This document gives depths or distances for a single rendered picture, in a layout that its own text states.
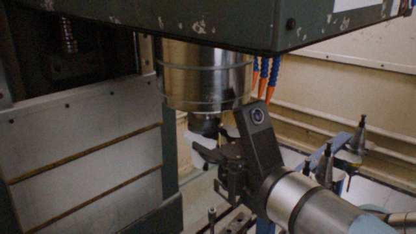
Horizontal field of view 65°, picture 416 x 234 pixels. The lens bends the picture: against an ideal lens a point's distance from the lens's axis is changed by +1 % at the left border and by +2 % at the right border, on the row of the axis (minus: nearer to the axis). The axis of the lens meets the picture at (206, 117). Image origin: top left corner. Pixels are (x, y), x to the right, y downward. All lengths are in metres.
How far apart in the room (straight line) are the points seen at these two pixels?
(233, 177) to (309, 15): 0.25
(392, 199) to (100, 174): 1.17
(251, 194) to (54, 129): 0.57
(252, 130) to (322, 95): 1.15
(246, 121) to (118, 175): 0.69
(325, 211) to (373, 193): 1.20
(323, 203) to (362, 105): 1.14
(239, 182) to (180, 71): 0.19
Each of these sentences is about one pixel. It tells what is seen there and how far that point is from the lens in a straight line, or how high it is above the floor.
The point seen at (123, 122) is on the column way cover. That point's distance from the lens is 1.00.
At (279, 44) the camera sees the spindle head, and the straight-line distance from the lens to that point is 0.31.
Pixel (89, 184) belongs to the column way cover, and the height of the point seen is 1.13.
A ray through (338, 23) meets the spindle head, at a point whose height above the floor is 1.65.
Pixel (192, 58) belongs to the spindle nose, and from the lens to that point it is 0.45.
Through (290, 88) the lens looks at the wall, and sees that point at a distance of 1.65.
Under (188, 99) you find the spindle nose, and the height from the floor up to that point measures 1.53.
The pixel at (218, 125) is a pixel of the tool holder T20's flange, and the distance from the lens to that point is 0.56.
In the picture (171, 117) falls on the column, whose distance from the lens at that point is 1.18.
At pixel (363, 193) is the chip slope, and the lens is 1.60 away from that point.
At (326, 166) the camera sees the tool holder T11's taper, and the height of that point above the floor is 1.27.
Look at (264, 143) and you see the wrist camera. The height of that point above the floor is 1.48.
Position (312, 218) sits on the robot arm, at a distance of 0.41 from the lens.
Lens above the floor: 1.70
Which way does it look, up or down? 24 degrees down
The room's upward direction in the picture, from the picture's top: straight up
